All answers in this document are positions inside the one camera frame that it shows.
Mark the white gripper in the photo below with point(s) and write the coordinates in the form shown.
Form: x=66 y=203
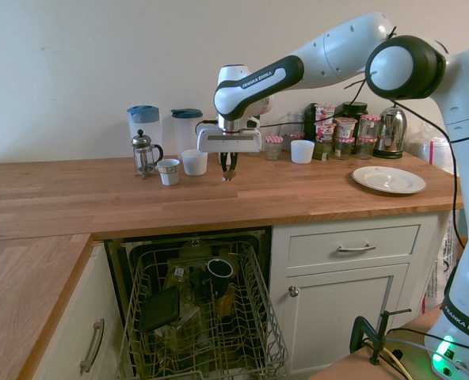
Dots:
x=228 y=141

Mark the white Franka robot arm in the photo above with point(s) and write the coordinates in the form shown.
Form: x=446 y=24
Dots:
x=337 y=55

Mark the built-in dishwasher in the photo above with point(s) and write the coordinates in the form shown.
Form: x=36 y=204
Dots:
x=115 y=261

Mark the wide white cup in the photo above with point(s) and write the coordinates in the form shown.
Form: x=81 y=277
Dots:
x=195 y=163

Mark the jam jar red-checked lid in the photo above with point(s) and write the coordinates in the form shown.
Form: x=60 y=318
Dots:
x=273 y=149
x=343 y=149
x=366 y=149
x=296 y=137
x=369 y=126

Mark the clear pitcher dark-teal lid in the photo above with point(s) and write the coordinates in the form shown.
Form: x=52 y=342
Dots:
x=187 y=130

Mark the clear glass tumbler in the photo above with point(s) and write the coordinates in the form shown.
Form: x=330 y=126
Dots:
x=273 y=128

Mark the small patterned white cup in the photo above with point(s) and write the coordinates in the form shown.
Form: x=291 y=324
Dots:
x=168 y=172

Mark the plain white cup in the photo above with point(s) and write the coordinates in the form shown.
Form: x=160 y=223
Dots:
x=302 y=152

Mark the empty clear glass jar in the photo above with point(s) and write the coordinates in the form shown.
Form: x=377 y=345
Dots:
x=294 y=120

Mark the glass French press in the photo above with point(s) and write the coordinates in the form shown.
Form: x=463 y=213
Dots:
x=142 y=156

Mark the tall black bottle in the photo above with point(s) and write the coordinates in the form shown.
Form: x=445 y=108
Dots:
x=309 y=120

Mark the green pickle jar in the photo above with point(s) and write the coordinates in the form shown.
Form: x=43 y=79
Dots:
x=322 y=150

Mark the clear pitcher light-blue lid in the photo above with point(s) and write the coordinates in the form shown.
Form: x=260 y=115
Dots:
x=143 y=118

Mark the red-white yogurt pot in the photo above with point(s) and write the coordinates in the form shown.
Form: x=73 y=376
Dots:
x=325 y=113
x=345 y=127
x=325 y=131

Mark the black mug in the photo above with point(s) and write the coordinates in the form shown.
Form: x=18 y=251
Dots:
x=218 y=273

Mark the cream cabinet drawer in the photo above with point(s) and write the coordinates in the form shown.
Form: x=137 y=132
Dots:
x=317 y=245

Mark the clear glass container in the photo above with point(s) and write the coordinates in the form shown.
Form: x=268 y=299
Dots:
x=177 y=277

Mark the black round jar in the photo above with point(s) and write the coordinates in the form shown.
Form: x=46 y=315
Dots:
x=355 y=109

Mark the yellow item in rack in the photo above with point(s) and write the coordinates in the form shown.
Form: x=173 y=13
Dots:
x=226 y=301

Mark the round metal door knob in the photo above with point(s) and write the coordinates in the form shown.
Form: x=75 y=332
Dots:
x=294 y=291

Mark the white dinner plate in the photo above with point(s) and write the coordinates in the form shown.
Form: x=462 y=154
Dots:
x=389 y=180

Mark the black square container lid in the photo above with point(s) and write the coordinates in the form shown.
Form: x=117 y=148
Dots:
x=160 y=308

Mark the stainless steel electric kettle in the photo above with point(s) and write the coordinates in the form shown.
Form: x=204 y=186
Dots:
x=393 y=134

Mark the cream cabinet door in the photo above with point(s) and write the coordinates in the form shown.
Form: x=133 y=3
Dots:
x=337 y=316

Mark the cream corner cabinet front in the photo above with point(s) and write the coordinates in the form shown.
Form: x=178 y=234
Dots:
x=76 y=301

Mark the clear plastic bag pack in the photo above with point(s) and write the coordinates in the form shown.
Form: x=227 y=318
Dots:
x=436 y=152

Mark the black C-clamp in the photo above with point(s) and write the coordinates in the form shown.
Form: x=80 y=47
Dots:
x=363 y=326

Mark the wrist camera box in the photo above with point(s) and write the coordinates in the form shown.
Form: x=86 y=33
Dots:
x=253 y=122

